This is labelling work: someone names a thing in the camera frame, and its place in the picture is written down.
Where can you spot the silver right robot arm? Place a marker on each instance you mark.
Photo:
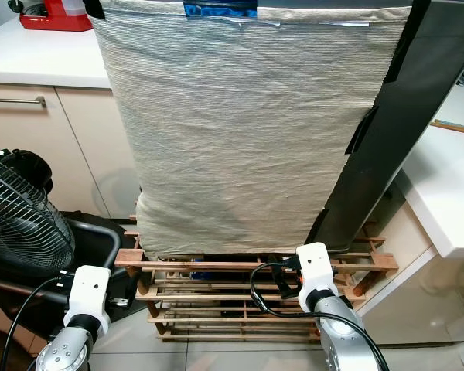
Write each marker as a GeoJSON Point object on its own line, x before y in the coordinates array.
{"type": "Point", "coordinates": [344, 328]}

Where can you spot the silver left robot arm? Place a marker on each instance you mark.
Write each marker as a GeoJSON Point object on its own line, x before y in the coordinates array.
{"type": "Point", "coordinates": [66, 352]}

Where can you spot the wooden slatted rack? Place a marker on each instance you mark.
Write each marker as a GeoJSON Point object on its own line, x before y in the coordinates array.
{"type": "Point", "coordinates": [201, 264]}

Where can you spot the black plastic laundry basket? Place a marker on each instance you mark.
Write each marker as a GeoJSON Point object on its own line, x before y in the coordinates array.
{"type": "Point", "coordinates": [31, 297]}

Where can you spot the white cabinet under counter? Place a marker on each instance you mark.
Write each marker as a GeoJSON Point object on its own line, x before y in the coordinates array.
{"type": "Point", "coordinates": [417, 286]}

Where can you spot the beige woven cloth cover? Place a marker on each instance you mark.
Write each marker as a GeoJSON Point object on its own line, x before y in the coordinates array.
{"type": "Point", "coordinates": [232, 147]}

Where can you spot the cream kitchen base cabinet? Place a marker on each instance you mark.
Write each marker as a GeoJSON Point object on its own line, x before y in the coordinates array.
{"type": "Point", "coordinates": [54, 139]}

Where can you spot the colourful flat stick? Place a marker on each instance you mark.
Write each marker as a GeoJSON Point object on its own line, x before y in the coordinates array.
{"type": "Point", "coordinates": [455, 127]}

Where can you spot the blue tape patch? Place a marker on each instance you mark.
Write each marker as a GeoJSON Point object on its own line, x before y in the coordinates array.
{"type": "Point", "coordinates": [220, 8]}

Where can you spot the red kitchen appliance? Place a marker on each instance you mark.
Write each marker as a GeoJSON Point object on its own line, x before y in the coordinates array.
{"type": "Point", "coordinates": [58, 15]}

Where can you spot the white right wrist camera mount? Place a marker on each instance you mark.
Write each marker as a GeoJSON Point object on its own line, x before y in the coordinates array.
{"type": "Point", "coordinates": [314, 269]}

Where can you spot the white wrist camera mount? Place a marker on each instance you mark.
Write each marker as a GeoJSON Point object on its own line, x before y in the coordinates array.
{"type": "Point", "coordinates": [89, 294]}
{"type": "Point", "coordinates": [314, 269]}

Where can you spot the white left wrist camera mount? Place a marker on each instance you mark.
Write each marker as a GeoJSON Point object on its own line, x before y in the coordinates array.
{"type": "Point", "coordinates": [89, 294]}

